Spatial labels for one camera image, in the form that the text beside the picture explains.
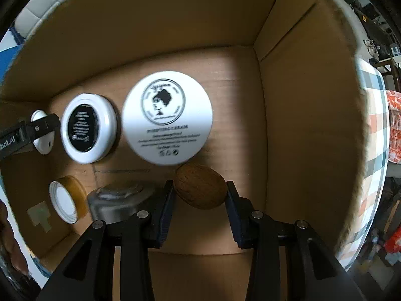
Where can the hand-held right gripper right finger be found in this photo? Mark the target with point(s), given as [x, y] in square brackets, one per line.
[235, 216]

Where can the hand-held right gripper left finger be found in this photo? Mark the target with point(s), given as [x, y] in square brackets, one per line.
[163, 216]

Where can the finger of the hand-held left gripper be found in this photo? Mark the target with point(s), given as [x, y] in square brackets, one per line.
[40, 127]

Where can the white earbud case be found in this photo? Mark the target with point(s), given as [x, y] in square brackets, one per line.
[44, 145]

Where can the white jar with black lid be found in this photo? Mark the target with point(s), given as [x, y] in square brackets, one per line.
[86, 128]

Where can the brown walnut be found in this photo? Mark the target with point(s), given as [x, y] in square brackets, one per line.
[200, 186]

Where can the silver metal can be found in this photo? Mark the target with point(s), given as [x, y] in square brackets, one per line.
[116, 203]

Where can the tape roll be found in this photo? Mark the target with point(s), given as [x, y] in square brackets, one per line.
[78, 194]

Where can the white cream jar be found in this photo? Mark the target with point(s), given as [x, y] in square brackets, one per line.
[167, 117]

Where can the cardboard box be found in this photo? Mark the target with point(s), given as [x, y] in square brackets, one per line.
[282, 100]

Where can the person's left hand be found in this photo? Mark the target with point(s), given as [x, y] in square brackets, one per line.
[11, 241]

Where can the blue cushion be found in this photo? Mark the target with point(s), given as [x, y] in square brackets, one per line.
[7, 58]

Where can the white padded chair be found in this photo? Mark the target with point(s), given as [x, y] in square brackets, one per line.
[40, 4]

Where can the plaid blanket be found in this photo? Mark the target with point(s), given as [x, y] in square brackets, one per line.
[374, 169]

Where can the orange patterned towel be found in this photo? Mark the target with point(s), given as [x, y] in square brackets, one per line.
[395, 125]

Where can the wooden chair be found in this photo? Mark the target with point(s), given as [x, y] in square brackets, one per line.
[394, 69]

